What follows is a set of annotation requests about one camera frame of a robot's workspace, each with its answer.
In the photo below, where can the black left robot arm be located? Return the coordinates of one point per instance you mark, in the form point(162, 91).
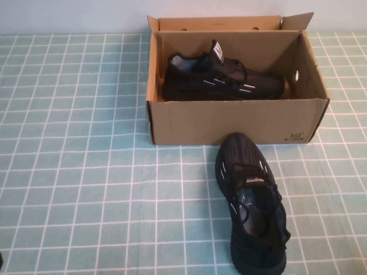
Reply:
point(1, 260)

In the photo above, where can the black mesh sneaker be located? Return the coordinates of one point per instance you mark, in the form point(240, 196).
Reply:
point(195, 83)
point(243, 154)

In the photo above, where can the green white checked tablecloth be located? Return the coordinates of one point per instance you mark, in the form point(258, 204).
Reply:
point(86, 172)

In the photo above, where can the brown cardboard shoe box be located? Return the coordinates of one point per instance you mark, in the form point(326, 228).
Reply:
point(229, 123)

